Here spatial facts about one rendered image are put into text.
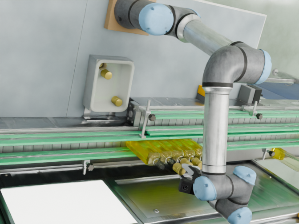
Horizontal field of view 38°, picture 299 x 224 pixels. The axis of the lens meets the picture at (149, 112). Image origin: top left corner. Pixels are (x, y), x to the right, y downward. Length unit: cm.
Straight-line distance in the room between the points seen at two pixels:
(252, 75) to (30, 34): 85
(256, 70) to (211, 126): 23
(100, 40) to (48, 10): 25
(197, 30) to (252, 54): 29
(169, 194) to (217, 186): 47
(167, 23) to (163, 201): 68
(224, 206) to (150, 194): 37
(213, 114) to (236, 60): 18
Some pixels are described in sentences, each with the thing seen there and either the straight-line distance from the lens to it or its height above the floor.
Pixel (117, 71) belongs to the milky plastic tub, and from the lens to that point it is 190.
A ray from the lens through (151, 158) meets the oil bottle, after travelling 175.
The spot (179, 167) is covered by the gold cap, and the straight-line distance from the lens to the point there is 171.
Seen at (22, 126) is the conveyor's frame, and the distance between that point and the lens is 174.
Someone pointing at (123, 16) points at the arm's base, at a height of 84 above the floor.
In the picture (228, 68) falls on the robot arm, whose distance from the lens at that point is 135.
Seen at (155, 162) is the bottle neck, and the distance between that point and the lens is 174.
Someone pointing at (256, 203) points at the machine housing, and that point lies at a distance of 201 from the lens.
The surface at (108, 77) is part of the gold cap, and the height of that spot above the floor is 81.
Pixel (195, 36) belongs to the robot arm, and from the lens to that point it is 163.
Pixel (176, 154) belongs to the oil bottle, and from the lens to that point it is 181.
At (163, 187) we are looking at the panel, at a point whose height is 109.
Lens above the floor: 241
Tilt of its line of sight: 53 degrees down
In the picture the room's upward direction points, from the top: 126 degrees clockwise
